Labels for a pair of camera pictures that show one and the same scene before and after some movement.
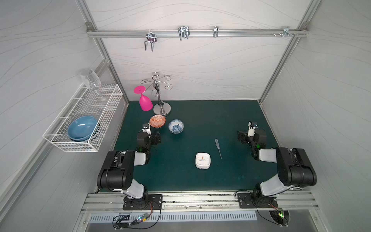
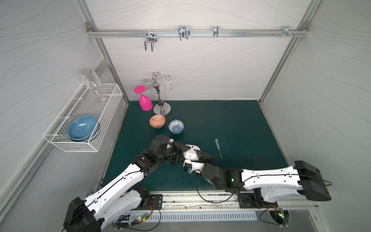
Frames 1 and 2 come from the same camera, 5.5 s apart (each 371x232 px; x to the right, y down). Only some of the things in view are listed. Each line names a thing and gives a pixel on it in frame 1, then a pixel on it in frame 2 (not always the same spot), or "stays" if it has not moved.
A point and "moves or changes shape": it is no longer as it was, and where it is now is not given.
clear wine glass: [91, 79] stays
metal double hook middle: [183, 31] stays
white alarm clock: [203, 160] moves or changes shape
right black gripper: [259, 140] -> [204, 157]
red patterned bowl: [157, 121] stays
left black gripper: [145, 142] -> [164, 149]
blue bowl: [81, 128] stays
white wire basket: [80, 124] stays
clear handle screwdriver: [218, 146] stays
